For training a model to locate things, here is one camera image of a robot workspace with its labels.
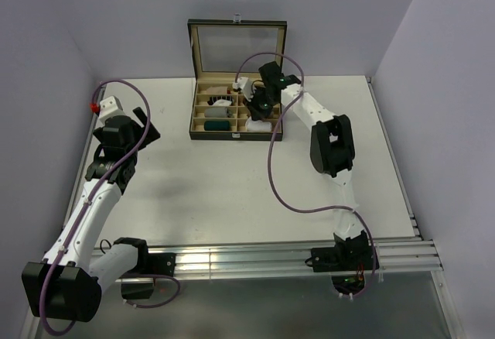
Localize white sock black stripes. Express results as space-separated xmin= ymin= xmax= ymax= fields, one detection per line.
xmin=245 ymin=119 xmax=272 ymax=132

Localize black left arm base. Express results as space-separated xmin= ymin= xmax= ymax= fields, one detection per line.
xmin=121 ymin=252 xmax=181 ymax=303

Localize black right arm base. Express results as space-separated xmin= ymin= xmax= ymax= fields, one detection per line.
xmin=305 ymin=231 xmax=380 ymax=298

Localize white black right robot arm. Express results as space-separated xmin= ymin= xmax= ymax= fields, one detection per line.
xmin=249 ymin=61 xmax=374 ymax=269

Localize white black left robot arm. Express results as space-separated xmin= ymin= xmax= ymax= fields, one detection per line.
xmin=22 ymin=107 xmax=160 ymax=322

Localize rolled grey sock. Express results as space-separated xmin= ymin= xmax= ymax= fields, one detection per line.
xmin=204 ymin=107 xmax=235 ymax=118

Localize rolled black white sock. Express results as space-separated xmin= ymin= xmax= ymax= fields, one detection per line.
xmin=207 ymin=96 xmax=235 ymax=107

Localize black compartment storage box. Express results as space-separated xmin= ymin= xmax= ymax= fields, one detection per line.
xmin=187 ymin=15 xmax=288 ymax=142

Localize rolled teal sock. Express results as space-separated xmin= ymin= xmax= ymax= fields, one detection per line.
xmin=203 ymin=120 xmax=230 ymax=132

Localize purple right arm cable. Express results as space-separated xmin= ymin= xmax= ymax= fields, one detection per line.
xmin=233 ymin=53 xmax=378 ymax=300

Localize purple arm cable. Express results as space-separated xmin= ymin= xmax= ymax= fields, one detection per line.
xmin=39 ymin=79 xmax=181 ymax=336
xmin=233 ymin=53 xmax=378 ymax=300

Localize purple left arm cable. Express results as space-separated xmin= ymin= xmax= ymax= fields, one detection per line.
xmin=39 ymin=79 xmax=181 ymax=336

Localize aluminium table frame rail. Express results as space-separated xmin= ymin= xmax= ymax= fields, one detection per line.
xmin=37 ymin=238 xmax=443 ymax=284

